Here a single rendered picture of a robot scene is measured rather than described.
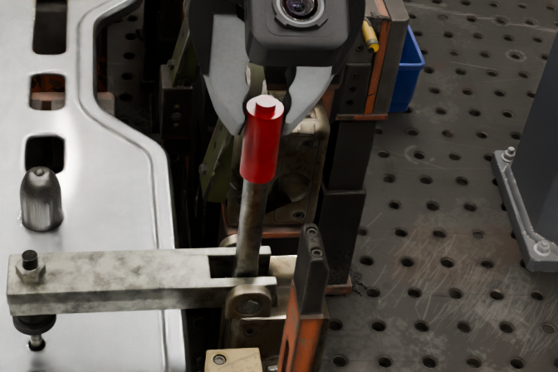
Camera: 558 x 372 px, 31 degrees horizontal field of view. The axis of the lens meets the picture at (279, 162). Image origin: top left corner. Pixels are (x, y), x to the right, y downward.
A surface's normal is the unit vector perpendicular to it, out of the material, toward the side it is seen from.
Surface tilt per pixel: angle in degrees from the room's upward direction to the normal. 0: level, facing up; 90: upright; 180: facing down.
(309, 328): 90
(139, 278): 0
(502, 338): 0
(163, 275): 0
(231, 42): 90
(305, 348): 90
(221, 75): 90
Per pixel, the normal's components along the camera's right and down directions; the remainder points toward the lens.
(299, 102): 0.14, 0.66
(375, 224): 0.11, -0.75
